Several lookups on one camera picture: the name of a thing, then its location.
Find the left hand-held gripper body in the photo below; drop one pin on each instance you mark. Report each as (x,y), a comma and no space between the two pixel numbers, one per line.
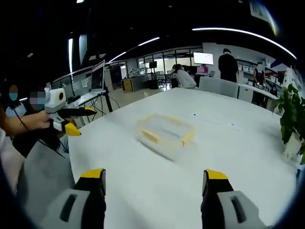
(56,102)

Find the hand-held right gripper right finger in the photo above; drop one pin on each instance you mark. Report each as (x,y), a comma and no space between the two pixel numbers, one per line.
(212,205)

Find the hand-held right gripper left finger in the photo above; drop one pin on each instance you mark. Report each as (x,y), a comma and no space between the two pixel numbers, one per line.
(91,205)

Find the clear plastic container yellow buckles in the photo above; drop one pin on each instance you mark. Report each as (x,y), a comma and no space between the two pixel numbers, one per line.
(166,133)

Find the person's left hand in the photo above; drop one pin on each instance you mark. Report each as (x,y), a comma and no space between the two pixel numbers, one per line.
(43,120)

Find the black laptop stand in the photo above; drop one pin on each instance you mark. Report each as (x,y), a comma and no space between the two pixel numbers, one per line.
(108,102)

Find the open laptop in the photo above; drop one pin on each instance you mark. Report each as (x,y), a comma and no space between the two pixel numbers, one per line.
(97,78)

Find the upright light strip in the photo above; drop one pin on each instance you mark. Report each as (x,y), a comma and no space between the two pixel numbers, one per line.
(70,56)

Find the grey chair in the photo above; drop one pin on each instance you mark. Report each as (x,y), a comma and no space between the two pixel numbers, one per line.
(45,171)

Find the wooden box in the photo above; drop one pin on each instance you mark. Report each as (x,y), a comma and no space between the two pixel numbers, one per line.
(127,85)

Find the short ceiling light strip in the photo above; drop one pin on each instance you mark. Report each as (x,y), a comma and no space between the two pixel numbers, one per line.
(149,41)
(117,56)

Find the person's white clothing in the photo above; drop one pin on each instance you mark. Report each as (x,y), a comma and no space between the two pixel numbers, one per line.
(7,157)

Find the white plant pot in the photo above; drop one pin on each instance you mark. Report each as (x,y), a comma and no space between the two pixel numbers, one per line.
(292,146)

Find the white chair backs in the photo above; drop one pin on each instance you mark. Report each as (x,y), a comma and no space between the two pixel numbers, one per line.
(218,87)

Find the white counter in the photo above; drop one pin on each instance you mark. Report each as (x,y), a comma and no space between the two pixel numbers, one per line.
(257,94)

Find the green potted plant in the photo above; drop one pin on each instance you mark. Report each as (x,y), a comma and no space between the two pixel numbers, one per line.
(291,114)

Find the long curved ceiling light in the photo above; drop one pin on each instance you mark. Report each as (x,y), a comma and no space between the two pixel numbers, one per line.
(243,32)

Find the bright wall monitor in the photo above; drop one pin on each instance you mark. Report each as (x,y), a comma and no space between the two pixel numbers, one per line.
(203,58)

